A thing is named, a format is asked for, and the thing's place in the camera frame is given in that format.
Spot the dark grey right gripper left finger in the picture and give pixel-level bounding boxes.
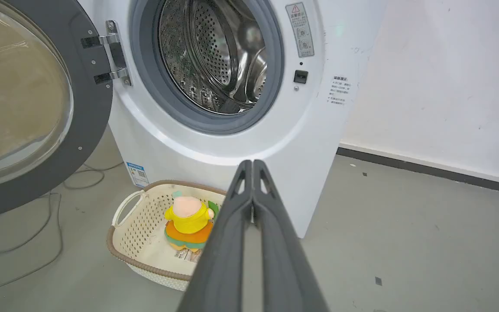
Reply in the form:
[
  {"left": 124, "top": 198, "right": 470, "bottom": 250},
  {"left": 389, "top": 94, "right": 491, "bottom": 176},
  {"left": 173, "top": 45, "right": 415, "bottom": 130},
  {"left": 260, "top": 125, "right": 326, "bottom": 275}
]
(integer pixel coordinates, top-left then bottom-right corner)
[{"left": 177, "top": 159, "right": 254, "bottom": 312}]

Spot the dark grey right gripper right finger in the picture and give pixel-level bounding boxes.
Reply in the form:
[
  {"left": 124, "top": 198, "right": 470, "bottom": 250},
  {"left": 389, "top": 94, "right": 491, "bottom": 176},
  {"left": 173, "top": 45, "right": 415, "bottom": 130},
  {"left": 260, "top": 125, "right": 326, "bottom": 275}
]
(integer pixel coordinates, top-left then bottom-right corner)
[{"left": 253, "top": 159, "right": 329, "bottom": 312}]

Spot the cream perforated laundry basket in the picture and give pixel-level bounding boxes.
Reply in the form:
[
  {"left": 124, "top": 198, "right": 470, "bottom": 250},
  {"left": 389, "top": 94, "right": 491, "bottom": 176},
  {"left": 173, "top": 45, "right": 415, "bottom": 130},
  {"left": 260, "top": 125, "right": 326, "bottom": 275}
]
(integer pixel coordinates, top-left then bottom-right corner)
[{"left": 106, "top": 180, "right": 227, "bottom": 292}]

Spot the grey round washing machine door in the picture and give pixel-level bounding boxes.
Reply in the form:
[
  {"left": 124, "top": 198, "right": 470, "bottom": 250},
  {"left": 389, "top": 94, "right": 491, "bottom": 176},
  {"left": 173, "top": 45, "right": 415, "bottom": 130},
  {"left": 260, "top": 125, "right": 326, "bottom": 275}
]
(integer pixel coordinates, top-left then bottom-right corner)
[{"left": 0, "top": 0, "right": 114, "bottom": 222}]

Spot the black wall baseboard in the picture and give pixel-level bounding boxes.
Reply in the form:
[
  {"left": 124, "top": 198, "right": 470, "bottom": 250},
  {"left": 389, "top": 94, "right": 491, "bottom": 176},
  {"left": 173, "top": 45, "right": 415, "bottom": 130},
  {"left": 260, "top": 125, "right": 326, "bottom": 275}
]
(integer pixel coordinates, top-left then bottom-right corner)
[{"left": 337, "top": 147, "right": 499, "bottom": 198}]

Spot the metal door hinge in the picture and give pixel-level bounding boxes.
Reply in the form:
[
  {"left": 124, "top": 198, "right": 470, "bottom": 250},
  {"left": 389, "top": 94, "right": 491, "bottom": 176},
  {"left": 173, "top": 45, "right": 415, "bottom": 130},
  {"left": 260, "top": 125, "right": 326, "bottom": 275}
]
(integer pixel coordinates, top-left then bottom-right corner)
[{"left": 81, "top": 20, "right": 132, "bottom": 86}]

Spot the blue energy label sticker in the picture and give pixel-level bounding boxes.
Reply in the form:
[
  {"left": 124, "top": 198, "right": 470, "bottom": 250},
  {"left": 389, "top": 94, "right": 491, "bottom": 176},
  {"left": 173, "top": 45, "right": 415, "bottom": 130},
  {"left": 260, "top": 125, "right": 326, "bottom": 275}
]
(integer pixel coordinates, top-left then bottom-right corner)
[{"left": 126, "top": 162, "right": 149, "bottom": 188}]

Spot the yellow orange plush doll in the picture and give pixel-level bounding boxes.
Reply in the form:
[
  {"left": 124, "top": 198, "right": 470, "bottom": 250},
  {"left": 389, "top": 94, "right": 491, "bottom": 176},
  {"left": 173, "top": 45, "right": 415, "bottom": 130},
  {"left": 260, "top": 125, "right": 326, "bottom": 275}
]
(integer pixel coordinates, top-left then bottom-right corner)
[{"left": 164, "top": 191, "right": 220, "bottom": 253}]

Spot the grey warning label sticker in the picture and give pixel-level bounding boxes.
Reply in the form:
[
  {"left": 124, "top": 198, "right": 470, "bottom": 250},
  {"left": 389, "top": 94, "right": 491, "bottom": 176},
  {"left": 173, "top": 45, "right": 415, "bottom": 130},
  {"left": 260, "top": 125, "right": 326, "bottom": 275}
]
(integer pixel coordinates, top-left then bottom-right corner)
[{"left": 285, "top": 2, "right": 315, "bottom": 58}]

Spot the white front-load washing machine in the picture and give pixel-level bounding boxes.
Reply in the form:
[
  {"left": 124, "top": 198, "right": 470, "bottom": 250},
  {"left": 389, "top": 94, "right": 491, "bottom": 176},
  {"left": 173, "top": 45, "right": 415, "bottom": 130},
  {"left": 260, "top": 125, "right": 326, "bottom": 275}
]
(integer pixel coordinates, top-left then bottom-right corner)
[{"left": 78, "top": 0, "right": 389, "bottom": 239}]

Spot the thin grey floor cable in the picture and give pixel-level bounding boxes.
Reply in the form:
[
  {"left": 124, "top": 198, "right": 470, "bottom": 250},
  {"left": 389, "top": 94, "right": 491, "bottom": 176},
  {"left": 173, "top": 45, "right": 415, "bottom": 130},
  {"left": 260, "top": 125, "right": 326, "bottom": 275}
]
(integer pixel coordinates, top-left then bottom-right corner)
[{"left": 0, "top": 161, "right": 124, "bottom": 296}]

